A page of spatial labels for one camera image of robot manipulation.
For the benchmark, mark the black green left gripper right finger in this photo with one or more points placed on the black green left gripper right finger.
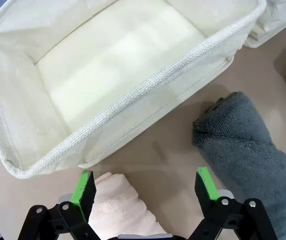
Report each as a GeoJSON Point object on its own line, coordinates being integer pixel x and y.
{"type": "Point", "coordinates": [205, 190]}

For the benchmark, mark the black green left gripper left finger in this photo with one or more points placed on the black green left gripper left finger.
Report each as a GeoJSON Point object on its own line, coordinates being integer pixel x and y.
{"type": "Point", "coordinates": [83, 190]}

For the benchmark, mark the pink towel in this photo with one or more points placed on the pink towel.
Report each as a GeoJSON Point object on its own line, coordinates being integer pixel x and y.
{"type": "Point", "coordinates": [118, 207]}

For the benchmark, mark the gray towel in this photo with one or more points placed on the gray towel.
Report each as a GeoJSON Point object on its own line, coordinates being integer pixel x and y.
{"type": "Point", "coordinates": [245, 150]}

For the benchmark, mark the cream fabric basket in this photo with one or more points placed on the cream fabric basket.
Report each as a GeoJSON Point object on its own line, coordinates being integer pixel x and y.
{"type": "Point", "coordinates": [270, 20]}
{"type": "Point", "coordinates": [108, 62]}

